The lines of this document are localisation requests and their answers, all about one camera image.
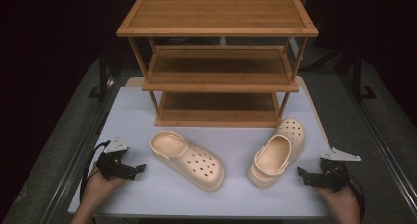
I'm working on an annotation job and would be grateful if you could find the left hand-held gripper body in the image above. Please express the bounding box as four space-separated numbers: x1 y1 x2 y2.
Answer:
95 138 139 182

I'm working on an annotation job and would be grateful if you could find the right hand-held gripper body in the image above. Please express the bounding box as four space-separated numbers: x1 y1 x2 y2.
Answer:
302 147 362 194

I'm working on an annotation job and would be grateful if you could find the cream clog shoe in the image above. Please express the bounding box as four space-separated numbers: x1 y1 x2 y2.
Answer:
149 130 226 193
247 117 306 190

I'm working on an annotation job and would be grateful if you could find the three-tier wooden shoe rack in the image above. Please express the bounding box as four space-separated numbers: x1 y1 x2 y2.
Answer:
116 0 319 128

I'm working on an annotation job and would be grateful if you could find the person's left hand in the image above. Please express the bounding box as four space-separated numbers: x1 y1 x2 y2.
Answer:
79 164 128 216

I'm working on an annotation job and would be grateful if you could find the person's right hand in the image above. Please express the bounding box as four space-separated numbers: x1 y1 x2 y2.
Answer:
315 185 362 224

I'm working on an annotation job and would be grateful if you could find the black metal stand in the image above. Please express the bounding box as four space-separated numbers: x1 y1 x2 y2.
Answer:
351 51 379 102
88 48 110 101

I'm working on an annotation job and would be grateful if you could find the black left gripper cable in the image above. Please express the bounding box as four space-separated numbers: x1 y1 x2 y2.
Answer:
79 140 111 196

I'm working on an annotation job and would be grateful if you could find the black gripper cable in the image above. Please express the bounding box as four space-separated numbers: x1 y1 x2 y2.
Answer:
346 174 367 224
79 140 111 196

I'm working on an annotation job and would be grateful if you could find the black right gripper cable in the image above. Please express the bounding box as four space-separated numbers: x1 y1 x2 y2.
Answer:
346 174 367 224

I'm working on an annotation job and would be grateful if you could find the grey metal rail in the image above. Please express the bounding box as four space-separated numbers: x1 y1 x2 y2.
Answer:
38 76 116 224
339 74 417 213

